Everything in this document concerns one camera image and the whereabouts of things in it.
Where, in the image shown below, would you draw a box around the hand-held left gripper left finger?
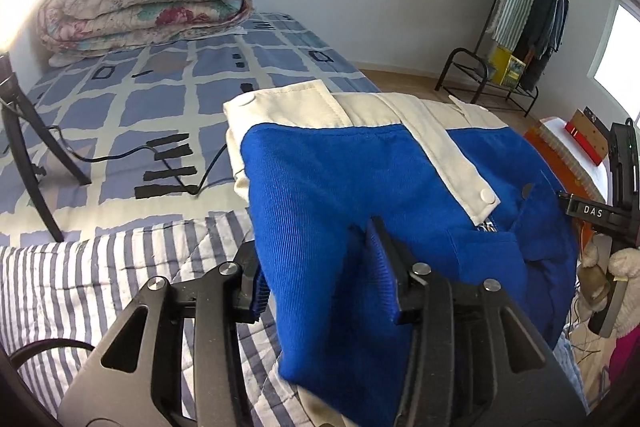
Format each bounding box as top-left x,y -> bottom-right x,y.
57,242 -> 271,427

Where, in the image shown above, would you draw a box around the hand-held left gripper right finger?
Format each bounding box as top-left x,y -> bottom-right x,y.
366,216 -> 588,427

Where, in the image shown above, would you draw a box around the beige and blue work jacket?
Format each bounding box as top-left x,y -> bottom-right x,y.
222,79 -> 581,427

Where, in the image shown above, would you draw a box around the person's right forearm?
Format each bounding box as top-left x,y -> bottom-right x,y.
607,327 -> 640,388

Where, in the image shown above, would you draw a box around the dark hanging clothes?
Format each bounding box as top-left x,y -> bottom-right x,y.
517,0 -> 571,92

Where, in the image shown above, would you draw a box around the black clothes rack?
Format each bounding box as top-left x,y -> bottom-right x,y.
435,0 -> 571,118

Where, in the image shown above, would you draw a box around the person's right hand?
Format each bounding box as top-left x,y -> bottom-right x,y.
575,237 -> 640,338

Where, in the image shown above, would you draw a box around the red box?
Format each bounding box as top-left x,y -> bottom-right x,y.
565,122 -> 608,165

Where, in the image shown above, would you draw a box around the brown cardboard piece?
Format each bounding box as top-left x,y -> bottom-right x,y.
572,107 -> 611,152

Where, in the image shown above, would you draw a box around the orange furniture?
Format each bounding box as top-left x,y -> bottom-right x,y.
522,117 -> 608,258

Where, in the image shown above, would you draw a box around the window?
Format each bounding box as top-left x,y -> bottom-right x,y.
590,4 -> 640,120

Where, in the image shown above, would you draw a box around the yellow box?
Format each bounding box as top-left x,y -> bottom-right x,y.
487,46 -> 526,88

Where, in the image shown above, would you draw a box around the grey striped quilted blanket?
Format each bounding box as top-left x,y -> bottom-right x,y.
0,209 -> 586,427

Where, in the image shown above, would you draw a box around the blue checked bedsheet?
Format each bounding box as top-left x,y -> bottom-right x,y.
0,12 -> 383,248

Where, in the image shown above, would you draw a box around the black tripod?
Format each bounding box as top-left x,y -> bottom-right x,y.
0,52 -> 93,244

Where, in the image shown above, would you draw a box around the black ring light cable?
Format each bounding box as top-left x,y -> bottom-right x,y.
50,127 -> 236,198

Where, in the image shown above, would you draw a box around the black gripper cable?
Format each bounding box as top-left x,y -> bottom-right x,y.
10,338 -> 96,369

